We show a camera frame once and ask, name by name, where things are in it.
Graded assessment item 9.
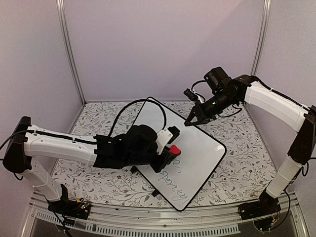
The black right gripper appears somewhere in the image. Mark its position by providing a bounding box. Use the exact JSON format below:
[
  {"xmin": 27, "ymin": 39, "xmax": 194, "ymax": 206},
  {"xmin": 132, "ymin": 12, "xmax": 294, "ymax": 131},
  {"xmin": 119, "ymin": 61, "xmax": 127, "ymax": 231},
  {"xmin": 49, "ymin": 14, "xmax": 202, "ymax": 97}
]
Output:
[{"xmin": 184, "ymin": 91, "xmax": 236, "ymax": 127}]

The red whiteboard eraser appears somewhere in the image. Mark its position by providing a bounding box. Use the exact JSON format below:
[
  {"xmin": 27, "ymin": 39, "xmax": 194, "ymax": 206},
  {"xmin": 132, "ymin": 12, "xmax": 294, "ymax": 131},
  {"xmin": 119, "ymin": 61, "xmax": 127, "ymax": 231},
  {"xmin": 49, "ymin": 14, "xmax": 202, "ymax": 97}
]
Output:
[{"xmin": 168, "ymin": 145, "xmax": 181, "ymax": 156}]

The white whiteboard black frame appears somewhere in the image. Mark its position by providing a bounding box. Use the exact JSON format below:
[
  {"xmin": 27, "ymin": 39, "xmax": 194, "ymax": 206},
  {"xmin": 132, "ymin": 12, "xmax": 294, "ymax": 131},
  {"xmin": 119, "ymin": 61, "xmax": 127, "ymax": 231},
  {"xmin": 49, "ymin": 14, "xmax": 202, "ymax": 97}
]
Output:
[{"xmin": 134, "ymin": 97, "xmax": 227, "ymax": 211}]

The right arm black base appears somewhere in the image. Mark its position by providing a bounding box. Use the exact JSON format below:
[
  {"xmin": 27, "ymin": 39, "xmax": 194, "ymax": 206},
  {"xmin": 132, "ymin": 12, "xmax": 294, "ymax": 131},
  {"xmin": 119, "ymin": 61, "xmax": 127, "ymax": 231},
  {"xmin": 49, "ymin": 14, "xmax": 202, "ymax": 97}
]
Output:
[{"xmin": 237, "ymin": 190, "xmax": 281, "ymax": 232}]

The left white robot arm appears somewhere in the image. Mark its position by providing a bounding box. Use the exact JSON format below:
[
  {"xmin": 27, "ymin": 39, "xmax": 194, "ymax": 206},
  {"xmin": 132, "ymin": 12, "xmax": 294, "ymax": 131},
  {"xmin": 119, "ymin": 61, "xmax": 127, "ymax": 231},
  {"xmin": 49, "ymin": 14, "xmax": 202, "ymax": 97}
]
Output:
[{"xmin": 2, "ymin": 117, "xmax": 181, "ymax": 214}]

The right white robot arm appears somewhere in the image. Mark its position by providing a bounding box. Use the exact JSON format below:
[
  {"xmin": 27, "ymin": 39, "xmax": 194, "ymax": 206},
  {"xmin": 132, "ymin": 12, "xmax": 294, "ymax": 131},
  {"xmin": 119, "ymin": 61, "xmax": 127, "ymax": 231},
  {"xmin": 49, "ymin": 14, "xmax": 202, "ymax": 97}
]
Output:
[{"xmin": 184, "ymin": 67, "xmax": 316, "ymax": 215}]

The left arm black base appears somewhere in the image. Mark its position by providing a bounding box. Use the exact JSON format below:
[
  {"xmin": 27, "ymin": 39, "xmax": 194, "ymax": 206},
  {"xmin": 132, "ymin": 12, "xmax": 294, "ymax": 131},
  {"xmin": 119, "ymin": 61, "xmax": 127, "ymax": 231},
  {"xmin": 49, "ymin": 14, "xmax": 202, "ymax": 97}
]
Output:
[{"xmin": 48, "ymin": 184, "xmax": 91, "ymax": 220}]

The black whiteboard stand foot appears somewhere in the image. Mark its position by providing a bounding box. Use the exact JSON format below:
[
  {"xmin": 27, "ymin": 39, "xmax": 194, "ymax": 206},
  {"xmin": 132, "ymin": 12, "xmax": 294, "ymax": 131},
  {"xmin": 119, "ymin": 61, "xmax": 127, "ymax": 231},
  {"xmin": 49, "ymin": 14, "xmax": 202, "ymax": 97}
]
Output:
[{"xmin": 130, "ymin": 166, "xmax": 138, "ymax": 174}]

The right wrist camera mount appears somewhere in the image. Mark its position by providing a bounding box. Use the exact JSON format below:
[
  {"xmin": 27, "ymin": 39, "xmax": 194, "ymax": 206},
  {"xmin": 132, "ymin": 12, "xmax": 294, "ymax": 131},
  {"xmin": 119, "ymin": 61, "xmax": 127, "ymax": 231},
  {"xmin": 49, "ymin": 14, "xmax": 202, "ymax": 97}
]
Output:
[{"xmin": 183, "ymin": 88, "xmax": 206, "ymax": 103}]

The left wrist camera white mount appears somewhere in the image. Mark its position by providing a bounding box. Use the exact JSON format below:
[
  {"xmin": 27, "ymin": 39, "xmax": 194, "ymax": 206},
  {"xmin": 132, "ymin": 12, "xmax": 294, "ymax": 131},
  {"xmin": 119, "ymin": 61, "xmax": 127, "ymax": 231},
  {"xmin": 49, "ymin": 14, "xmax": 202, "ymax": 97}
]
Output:
[{"xmin": 156, "ymin": 126, "xmax": 180, "ymax": 155}]

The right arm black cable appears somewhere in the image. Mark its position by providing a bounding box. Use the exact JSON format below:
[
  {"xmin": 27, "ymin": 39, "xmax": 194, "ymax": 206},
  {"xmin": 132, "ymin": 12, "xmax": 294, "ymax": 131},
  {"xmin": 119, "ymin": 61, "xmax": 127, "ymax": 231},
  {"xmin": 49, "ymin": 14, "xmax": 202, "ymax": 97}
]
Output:
[{"xmin": 191, "ymin": 80, "xmax": 207, "ymax": 92}]

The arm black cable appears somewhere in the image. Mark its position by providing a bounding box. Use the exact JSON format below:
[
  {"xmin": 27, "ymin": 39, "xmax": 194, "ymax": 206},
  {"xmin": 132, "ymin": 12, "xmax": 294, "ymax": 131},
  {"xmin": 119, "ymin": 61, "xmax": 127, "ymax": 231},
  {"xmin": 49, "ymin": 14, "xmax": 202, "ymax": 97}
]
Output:
[
  {"xmin": 191, "ymin": 80, "xmax": 207, "ymax": 92},
  {"xmin": 108, "ymin": 98, "xmax": 167, "ymax": 139}
]

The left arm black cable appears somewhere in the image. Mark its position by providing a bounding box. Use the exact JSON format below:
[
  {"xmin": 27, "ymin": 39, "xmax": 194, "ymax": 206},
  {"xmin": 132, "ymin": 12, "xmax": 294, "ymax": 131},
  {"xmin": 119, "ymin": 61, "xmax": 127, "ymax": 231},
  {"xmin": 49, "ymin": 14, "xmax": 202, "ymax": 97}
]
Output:
[{"xmin": 108, "ymin": 98, "xmax": 167, "ymax": 139}]

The right aluminium frame post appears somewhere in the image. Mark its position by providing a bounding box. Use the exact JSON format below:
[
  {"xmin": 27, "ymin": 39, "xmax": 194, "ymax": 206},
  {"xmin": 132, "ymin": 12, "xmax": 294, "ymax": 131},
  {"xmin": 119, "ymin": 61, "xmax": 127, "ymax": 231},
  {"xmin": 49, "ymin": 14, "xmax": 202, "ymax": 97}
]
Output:
[{"xmin": 250, "ymin": 0, "xmax": 271, "ymax": 75}]

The aluminium frame post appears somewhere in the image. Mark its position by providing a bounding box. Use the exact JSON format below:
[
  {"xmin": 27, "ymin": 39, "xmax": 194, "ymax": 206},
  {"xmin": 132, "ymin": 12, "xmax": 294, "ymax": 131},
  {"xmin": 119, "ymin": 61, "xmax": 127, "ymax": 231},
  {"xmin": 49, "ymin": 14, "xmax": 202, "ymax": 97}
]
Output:
[
  {"xmin": 250, "ymin": 0, "xmax": 271, "ymax": 75},
  {"xmin": 56, "ymin": 0, "xmax": 86, "ymax": 105}
]

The aluminium front rail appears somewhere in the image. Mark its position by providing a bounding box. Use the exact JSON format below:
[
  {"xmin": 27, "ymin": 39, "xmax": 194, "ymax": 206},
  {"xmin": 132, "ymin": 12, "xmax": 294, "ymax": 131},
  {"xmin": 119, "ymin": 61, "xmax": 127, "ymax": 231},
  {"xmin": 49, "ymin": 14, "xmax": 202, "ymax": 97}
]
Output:
[{"xmin": 22, "ymin": 192, "xmax": 311, "ymax": 237}]

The left aluminium frame post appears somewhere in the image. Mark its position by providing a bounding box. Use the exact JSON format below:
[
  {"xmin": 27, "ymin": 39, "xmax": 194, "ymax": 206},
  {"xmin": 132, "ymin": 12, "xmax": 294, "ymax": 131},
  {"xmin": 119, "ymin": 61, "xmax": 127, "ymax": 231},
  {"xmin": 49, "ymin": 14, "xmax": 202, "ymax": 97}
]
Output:
[{"xmin": 56, "ymin": 0, "xmax": 86, "ymax": 105}]

